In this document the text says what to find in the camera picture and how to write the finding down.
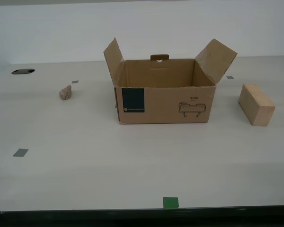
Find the speckled pinkish granite rock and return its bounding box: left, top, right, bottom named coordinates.
left=59, top=84, right=73, bottom=101

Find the light wooden block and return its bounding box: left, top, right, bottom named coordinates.
left=238, top=83, right=276, bottom=127

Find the black oval cable grommet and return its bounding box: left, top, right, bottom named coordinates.
left=11, top=68, right=36, bottom=75

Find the brown cardboard box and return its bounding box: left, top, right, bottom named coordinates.
left=103, top=37, right=239, bottom=125

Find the green tape square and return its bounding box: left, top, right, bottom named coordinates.
left=162, top=197, right=179, bottom=210

